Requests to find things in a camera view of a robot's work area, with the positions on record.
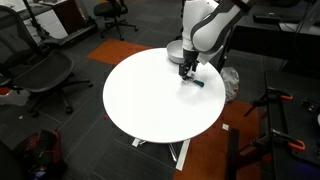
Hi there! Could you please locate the white round bowl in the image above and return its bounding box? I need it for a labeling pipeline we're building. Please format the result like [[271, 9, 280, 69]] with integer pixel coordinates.
[[165, 39, 186, 65]]

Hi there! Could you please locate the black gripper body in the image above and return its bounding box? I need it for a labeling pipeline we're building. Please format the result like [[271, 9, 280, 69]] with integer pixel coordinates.
[[182, 48, 201, 68]]

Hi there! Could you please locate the black mesh office chair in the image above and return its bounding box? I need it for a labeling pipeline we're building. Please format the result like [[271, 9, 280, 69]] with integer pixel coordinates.
[[0, 4, 95, 119]]

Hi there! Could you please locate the black swivel office chair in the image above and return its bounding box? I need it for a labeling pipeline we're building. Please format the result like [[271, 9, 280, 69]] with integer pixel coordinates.
[[93, 0, 139, 42]]

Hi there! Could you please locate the black upright beam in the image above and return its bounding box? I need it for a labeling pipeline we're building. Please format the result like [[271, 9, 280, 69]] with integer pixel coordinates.
[[225, 127, 241, 180]]

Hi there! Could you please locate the white table base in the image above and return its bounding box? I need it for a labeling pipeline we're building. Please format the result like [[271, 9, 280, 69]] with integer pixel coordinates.
[[131, 136, 192, 172]]

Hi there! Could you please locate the white plastic bag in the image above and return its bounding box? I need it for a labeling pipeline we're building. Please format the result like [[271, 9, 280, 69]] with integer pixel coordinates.
[[220, 66, 241, 104]]

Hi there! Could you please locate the dark brown cabinet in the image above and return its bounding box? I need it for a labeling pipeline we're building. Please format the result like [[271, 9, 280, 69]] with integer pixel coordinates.
[[52, 0, 85, 35]]

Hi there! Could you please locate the white low cabinet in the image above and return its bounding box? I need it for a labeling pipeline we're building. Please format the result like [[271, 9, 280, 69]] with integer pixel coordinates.
[[0, 0, 70, 42]]

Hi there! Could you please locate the black electric scooter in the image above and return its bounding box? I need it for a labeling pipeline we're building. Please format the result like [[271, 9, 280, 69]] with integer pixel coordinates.
[[22, 0, 100, 48]]

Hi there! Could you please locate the black office desk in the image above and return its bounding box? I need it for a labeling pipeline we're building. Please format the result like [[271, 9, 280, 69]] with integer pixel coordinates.
[[229, 0, 320, 72]]

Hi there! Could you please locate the black work table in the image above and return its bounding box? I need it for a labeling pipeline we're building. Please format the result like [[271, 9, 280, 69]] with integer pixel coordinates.
[[264, 69, 320, 180]]

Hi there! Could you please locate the black keyboard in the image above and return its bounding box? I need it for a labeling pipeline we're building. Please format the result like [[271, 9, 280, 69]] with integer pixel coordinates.
[[252, 12, 303, 25]]

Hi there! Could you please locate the black robot stand pole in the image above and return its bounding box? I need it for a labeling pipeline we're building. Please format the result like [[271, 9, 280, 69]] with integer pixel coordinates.
[[213, 43, 235, 73]]

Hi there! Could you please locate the orange handled bar clamp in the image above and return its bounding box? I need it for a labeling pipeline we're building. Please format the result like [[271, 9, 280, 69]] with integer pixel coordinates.
[[249, 127, 307, 158], [242, 86, 295, 118]]

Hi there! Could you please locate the teal whiteboard marker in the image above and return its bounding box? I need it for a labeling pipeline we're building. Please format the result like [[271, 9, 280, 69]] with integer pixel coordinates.
[[182, 75, 206, 89]]

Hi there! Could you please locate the red black tool bag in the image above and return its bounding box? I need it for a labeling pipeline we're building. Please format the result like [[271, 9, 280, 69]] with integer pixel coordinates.
[[11, 128, 68, 180]]

